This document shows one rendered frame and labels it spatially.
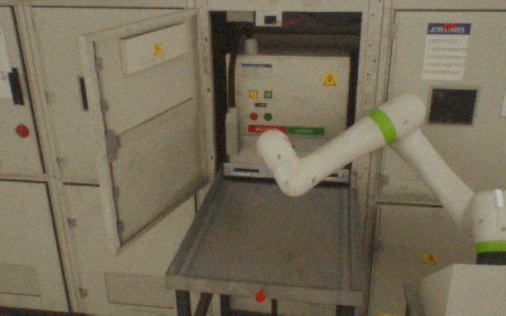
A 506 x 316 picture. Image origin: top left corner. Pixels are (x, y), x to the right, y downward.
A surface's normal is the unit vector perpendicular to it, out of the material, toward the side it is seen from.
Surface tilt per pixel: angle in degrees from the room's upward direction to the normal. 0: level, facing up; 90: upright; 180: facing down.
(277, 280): 0
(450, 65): 90
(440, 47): 90
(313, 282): 0
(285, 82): 90
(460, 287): 90
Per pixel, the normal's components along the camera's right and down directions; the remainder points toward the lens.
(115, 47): 0.90, 0.16
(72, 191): -0.15, 0.40
